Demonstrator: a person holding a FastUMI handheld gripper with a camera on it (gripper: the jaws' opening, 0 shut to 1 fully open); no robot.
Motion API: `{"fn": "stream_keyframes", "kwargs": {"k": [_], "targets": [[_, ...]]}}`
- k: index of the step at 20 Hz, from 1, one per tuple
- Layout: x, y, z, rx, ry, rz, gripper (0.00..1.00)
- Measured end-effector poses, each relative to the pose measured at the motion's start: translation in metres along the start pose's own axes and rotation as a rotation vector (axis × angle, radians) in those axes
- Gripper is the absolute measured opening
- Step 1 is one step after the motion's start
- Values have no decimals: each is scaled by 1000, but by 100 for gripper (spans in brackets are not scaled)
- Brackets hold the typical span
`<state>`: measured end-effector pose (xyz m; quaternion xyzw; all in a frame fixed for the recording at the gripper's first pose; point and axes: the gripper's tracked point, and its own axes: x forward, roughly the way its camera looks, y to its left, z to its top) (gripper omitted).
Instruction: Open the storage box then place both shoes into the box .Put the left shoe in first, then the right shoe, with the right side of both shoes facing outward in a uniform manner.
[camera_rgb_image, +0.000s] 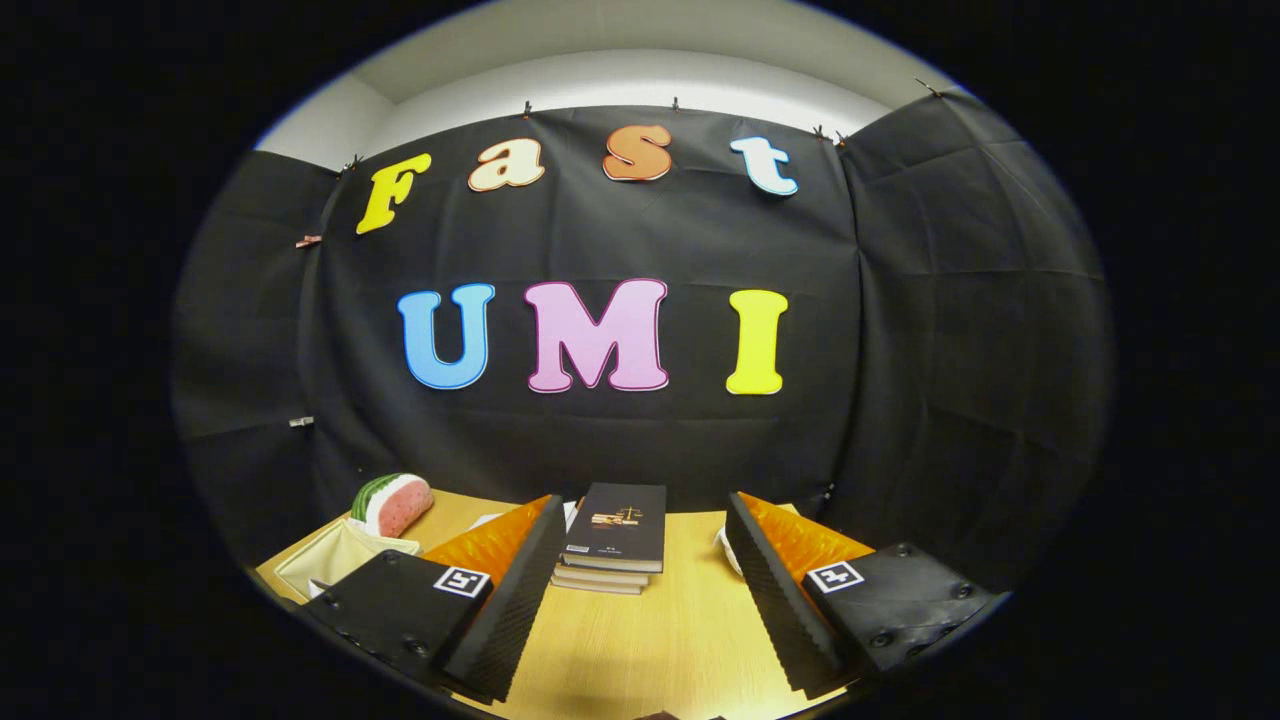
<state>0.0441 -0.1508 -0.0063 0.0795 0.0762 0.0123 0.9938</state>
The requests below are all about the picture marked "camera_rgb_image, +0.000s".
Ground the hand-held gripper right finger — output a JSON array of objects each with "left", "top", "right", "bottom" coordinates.
[{"left": 724, "top": 490, "right": 1011, "bottom": 701}]

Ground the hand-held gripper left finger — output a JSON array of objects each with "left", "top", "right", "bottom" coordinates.
[{"left": 300, "top": 493, "right": 569, "bottom": 705}]

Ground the beige fabric storage box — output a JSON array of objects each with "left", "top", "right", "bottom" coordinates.
[{"left": 274, "top": 516, "right": 421, "bottom": 601}]

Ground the white face plush toy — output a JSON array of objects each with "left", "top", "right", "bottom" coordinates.
[{"left": 713, "top": 522, "right": 749, "bottom": 579}]

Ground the brown cover book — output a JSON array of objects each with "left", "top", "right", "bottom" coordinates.
[
  {"left": 551, "top": 575, "right": 646, "bottom": 596},
  {"left": 556, "top": 563, "right": 663, "bottom": 587}
]

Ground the dark cover book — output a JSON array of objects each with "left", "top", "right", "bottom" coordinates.
[{"left": 563, "top": 483, "right": 668, "bottom": 574}]

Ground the watermelon slice plush toy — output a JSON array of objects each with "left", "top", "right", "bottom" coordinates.
[{"left": 350, "top": 473, "right": 435, "bottom": 539}]

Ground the black backdrop cloth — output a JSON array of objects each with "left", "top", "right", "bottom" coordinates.
[{"left": 170, "top": 90, "right": 1116, "bottom": 591}]

